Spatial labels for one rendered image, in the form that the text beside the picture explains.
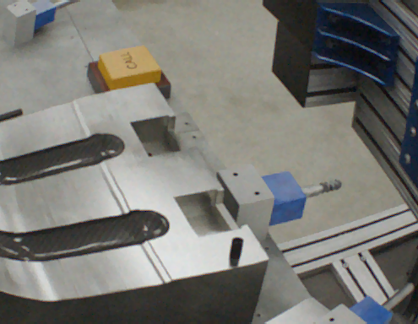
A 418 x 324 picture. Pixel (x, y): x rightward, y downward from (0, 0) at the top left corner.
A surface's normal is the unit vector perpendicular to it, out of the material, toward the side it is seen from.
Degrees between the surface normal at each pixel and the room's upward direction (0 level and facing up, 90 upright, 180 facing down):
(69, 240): 9
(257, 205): 90
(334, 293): 0
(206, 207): 90
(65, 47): 0
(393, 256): 0
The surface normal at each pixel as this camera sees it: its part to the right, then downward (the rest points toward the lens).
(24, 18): 0.63, 0.53
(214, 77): 0.11, -0.78
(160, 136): 0.40, 0.60
